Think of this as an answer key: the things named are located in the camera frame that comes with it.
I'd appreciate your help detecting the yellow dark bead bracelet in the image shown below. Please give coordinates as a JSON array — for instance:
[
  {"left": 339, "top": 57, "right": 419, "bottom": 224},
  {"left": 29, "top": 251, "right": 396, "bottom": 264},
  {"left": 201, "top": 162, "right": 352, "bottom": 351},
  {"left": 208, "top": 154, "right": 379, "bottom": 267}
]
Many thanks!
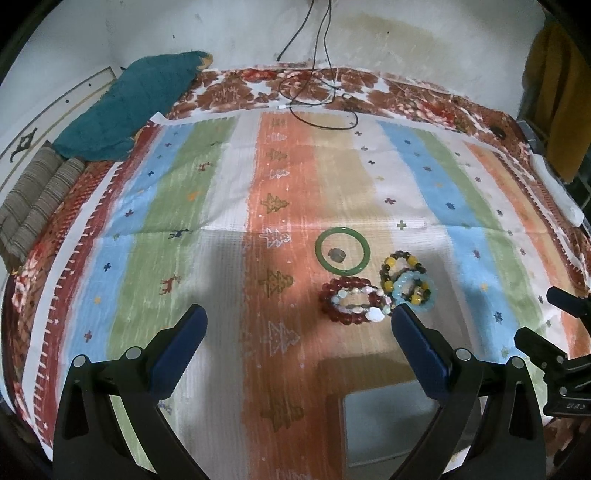
[{"left": 379, "top": 250, "right": 438, "bottom": 305}]

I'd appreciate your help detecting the white shell bracelet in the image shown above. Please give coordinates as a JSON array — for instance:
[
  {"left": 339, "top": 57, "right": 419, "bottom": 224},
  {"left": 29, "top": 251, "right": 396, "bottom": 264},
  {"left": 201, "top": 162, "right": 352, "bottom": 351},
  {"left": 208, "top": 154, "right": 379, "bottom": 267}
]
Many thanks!
[{"left": 329, "top": 284, "right": 388, "bottom": 323}]

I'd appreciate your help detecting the dark red bead bracelet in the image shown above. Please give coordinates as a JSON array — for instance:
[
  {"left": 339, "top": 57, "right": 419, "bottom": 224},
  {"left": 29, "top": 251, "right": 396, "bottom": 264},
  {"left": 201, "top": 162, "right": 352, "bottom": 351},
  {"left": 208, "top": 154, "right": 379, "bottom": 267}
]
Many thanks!
[{"left": 318, "top": 275, "right": 394, "bottom": 326}]

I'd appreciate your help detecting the green jade bangle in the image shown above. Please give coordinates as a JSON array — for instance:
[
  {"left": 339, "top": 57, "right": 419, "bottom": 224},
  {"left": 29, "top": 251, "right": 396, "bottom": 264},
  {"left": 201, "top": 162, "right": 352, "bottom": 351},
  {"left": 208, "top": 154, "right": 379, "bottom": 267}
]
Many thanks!
[{"left": 315, "top": 227, "right": 372, "bottom": 277}]

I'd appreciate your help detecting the white rolled cloth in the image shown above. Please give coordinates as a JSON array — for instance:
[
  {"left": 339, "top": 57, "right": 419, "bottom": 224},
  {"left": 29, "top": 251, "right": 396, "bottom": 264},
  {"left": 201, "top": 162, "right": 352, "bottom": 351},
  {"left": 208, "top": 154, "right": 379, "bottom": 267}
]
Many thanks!
[{"left": 530, "top": 154, "right": 584, "bottom": 227}]

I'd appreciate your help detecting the small black object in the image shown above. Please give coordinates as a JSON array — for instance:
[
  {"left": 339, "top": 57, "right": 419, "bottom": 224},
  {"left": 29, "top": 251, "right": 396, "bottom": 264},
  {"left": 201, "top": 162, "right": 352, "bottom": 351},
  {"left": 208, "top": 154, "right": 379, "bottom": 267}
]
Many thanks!
[{"left": 490, "top": 125, "right": 506, "bottom": 140}]

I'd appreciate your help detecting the yellow hanging cloth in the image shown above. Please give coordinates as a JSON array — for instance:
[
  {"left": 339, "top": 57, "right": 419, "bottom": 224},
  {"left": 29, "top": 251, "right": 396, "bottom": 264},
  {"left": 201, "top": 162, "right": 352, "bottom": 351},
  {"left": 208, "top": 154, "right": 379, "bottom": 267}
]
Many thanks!
[{"left": 523, "top": 22, "right": 590, "bottom": 182}]

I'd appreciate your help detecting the small grey stone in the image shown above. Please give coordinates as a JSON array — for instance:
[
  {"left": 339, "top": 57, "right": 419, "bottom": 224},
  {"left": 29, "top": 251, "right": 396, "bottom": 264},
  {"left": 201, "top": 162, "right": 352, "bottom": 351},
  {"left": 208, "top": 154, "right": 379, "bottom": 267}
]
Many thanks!
[{"left": 328, "top": 248, "right": 346, "bottom": 263}]

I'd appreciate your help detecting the striped colourful mat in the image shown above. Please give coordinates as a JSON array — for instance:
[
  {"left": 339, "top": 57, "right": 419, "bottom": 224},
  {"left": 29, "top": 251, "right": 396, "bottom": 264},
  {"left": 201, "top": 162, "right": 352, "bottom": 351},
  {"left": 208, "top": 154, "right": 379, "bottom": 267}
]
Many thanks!
[{"left": 20, "top": 111, "right": 588, "bottom": 480}]

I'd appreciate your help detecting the teal pillow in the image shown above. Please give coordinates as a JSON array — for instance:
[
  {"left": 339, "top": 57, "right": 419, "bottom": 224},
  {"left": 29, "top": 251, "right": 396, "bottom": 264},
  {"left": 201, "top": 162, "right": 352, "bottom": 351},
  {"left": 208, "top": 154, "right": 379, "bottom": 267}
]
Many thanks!
[{"left": 53, "top": 51, "right": 212, "bottom": 161}]

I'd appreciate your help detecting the red floral blanket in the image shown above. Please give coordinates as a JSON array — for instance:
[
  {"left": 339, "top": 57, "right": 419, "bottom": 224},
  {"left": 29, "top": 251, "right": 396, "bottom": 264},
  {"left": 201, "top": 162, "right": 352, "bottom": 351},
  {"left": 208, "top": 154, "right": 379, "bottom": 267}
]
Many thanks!
[{"left": 0, "top": 66, "right": 591, "bottom": 480}]

